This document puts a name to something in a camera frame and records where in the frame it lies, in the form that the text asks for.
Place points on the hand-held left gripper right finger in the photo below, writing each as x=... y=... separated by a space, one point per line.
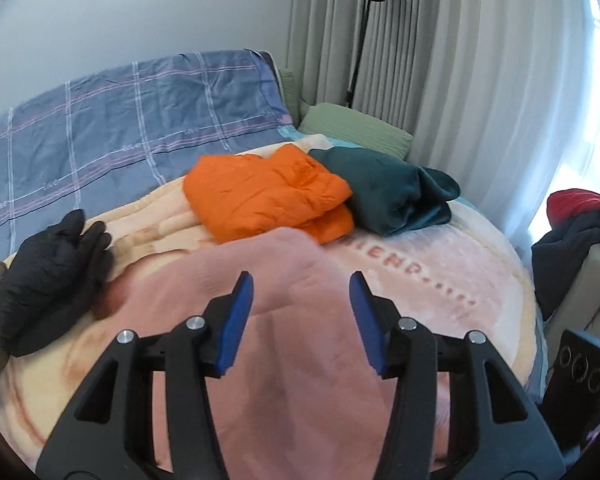
x=367 y=320

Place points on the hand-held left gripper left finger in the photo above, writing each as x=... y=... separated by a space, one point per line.
x=235 y=320

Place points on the pink quilted jacket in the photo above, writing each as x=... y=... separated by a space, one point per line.
x=300 y=310

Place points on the peach printed blanket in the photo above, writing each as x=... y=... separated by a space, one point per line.
x=430 y=280

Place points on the beige chair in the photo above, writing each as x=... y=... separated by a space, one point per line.
x=597 y=270

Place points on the dark garment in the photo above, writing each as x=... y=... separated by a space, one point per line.
x=565 y=255

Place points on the teal satin garment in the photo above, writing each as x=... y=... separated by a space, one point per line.
x=390 y=195

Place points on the orange puffer jacket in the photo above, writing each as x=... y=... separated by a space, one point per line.
x=260 y=195

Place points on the red garment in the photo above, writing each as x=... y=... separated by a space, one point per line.
x=575 y=205

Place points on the black puffer garment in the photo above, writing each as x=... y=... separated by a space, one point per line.
x=50 y=280

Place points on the green pillow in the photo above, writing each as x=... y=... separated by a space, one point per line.
x=355 y=125

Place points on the blue plaid quilt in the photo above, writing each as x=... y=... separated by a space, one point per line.
x=130 y=120

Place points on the grey pleated curtain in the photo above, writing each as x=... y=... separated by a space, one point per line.
x=455 y=60

